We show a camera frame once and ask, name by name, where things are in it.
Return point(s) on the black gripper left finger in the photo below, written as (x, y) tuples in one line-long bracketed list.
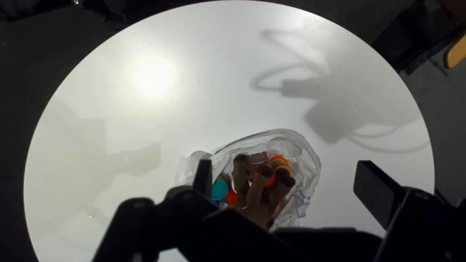
[(203, 177)]

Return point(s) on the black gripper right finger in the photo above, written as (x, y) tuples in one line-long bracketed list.
[(375, 191)]

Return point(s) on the brown plush moose toy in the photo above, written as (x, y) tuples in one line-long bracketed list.
[(259, 183)]

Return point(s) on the white plastic bag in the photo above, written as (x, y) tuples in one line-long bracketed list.
[(300, 161)]

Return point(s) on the small tub teal lid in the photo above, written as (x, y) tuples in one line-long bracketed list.
[(218, 190)]

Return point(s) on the grey armchair wooden armrests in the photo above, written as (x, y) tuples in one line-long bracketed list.
[(455, 52)]

